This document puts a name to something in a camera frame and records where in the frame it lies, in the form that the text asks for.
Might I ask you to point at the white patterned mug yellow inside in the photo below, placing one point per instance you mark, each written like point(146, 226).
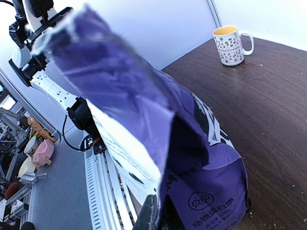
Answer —
point(229, 45)

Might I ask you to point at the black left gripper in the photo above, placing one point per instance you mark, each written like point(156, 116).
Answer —
point(23, 63)

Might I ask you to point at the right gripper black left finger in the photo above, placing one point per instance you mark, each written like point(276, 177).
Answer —
point(147, 219)

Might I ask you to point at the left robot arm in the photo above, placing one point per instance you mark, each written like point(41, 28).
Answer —
point(33, 19)

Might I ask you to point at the metal scoop on floor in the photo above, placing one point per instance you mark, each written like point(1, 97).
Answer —
point(31, 178)

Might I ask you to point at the front aluminium rail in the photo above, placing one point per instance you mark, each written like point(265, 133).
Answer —
point(110, 203)

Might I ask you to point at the purple pet food bag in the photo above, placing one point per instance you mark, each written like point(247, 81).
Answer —
point(163, 138)

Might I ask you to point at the left aluminium corner post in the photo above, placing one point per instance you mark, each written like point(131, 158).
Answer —
point(214, 13)

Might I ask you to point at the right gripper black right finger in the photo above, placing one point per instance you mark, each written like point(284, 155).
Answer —
point(171, 218)

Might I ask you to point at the pink cup on floor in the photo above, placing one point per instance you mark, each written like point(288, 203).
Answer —
point(43, 153)

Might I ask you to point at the white cup on floor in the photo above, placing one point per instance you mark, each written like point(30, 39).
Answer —
point(32, 145)

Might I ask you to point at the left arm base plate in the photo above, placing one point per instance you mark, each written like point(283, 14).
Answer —
point(97, 145)

